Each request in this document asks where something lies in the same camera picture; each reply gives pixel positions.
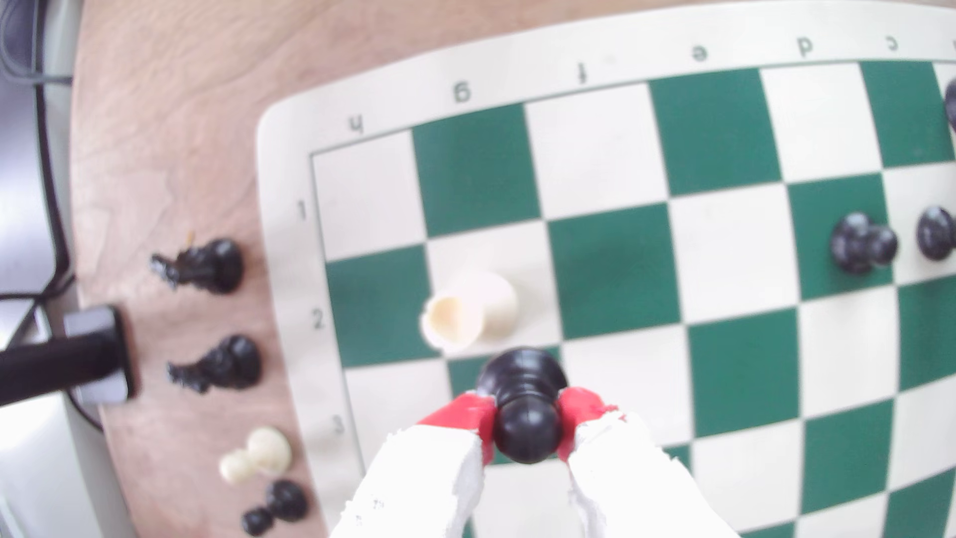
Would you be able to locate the black cable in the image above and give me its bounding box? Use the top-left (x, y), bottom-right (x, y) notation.
top-left (0, 0), bottom-right (77, 301)

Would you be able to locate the green and white chess mat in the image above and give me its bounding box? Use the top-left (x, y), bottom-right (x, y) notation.
top-left (256, 0), bottom-right (956, 538)

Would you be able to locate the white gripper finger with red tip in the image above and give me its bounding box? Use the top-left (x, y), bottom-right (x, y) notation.
top-left (332, 393), bottom-right (498, 538)
top-left (557, 387), bottom-right (740, 538)

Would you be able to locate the grey clamp block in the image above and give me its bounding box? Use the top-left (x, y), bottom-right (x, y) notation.
top-left (63, 305), bottom-right (137, 406)

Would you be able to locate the white chess pawn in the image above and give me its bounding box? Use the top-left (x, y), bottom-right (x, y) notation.
top-left (219, 426), bottom-right (293, 486)

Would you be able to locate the black chess pawn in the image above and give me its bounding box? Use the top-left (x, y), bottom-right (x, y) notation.
top-left (241, 480), bottom-right (309, 538)
top-left (830, 211), bottom-right (899, 275)
top-left (916, 205), bottom-right (956, 263)
top-left (476, 346), bottom-right (570, 466)

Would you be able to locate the black chess knight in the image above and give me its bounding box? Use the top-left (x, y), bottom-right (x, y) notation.
top-left (166, 334), bottom-right (263, 395)
top-left (150, 238), bottom-right (245, 295)

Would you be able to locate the white chess rook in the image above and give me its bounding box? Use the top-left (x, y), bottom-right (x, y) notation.
top-left (420, 270), bottom-right (520, 354)

